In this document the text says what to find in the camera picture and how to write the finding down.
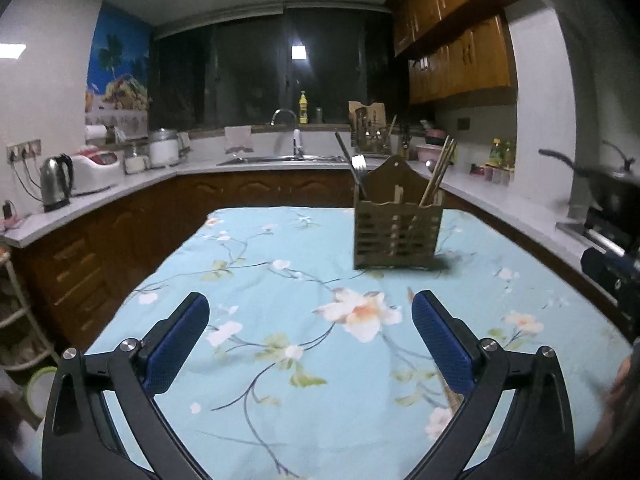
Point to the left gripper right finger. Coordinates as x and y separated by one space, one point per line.
454 348

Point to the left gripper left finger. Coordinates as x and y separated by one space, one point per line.
151 364

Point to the wooden chopstick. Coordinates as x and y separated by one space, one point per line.
444 170
442 163

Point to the metal fork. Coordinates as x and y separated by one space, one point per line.
359 172

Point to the stainless kitchen sink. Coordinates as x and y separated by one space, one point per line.
307 159

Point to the right hand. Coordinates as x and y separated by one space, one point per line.
615 402

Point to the floral light blue tablecloth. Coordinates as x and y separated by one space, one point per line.
310 368

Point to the wooden utensil holder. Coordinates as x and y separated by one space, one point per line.
394 227

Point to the oil bottle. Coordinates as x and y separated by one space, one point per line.
496 154

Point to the white red rice cooker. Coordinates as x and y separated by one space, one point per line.
95 170

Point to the glass jar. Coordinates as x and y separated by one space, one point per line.
135 160

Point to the pink bowl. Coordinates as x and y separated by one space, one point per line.
425 152

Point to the white pot with lid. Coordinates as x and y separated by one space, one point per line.
163 148

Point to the stainless electric kettle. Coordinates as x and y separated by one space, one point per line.
56 182

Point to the countertop dish rack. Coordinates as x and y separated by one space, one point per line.
370 134

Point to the chrome sink faucet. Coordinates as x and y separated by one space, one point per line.
293 128

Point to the metal chopstick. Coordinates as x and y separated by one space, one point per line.
343 148

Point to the beach fruit poster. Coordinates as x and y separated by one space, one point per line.
117 94

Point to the upper wooden cabinets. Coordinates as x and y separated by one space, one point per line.
453 47

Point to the yellow dish soap bottle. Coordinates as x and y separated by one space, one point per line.
303 108

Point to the black pan handle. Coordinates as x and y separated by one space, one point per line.
578 170

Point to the wall power outlet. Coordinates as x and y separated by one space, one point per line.
22 151

